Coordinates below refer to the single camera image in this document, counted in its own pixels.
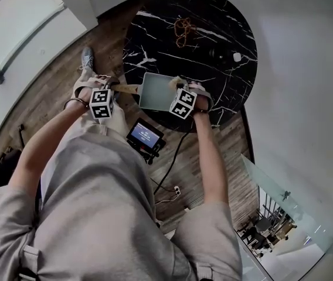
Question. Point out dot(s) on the black glossy cup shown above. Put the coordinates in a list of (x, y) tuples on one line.
[(218, 53)]

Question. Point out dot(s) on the person's beige trousers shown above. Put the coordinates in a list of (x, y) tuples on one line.
[(118, 121)]

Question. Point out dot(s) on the black metal railing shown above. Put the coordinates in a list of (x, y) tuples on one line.
[(275, 215)]

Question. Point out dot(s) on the metal glass panel fitting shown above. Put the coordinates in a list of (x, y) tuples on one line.
[(286, 195)]

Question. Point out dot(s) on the small black monitor screen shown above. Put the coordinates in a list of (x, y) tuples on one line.
[(143, 135)]

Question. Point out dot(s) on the person in white shirt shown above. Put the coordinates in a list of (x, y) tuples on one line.
[(102, 209)]

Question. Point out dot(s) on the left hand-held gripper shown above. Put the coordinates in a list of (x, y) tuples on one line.
[(102, 104)]

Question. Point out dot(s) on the person's left hand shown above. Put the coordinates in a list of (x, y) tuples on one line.
[(86, 85)]

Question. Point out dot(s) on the black marble round table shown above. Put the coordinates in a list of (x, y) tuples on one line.
[(204, 78)]

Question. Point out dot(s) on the grey sneaker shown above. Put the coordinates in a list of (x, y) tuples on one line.
[(87, 58)]

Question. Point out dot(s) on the square pale green pan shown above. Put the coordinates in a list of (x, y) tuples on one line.
[(154, 94)]

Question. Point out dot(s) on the frosted glass panel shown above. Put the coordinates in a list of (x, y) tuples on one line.
[(272, 180)]

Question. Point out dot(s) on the person's right forearm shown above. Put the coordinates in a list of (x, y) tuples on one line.
[(210, 157)]

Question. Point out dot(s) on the person's right hand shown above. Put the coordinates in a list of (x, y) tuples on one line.
[(204, 98)]

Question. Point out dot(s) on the small white case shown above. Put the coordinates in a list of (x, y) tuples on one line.
[(237, 57)]

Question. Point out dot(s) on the person's left forearm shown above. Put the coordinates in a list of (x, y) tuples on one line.
[(43, 148)]

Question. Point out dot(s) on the dark wristband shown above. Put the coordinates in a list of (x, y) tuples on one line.
[(77, 102)]

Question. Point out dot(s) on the white power strip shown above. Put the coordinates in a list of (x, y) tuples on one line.
[(177, 189)]

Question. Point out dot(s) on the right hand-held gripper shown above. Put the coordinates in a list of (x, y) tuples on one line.
[(182, 104)]

